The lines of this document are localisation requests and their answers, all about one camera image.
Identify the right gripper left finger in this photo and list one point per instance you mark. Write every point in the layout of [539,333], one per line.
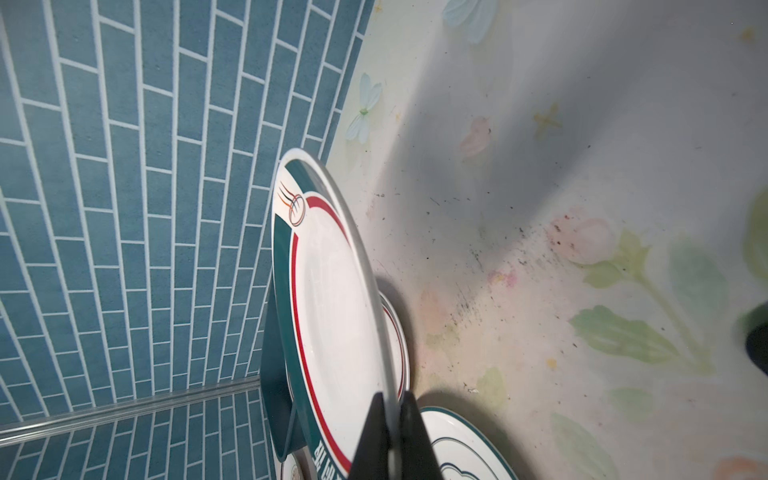
[371,459]

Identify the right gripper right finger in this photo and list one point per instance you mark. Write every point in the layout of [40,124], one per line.
[417,455]

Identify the green rim plate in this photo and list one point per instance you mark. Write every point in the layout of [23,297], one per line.
[398,346]
[331,319]

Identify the teal plastic bin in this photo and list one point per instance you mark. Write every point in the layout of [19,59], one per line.
[280,409]

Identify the white plate quatrefoil pattern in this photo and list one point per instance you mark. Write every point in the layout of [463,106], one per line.
[461,450]

